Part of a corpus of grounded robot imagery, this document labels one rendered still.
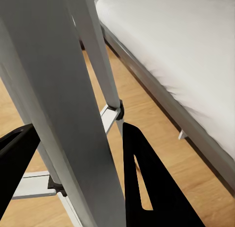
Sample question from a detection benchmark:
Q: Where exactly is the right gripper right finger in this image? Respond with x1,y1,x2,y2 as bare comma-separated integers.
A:
122,123,205,227

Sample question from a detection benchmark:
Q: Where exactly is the camera tripod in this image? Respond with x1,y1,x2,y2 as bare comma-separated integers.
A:
0,0,126,227

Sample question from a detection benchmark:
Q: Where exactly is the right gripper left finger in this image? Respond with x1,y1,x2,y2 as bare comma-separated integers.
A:
0,123,41,220

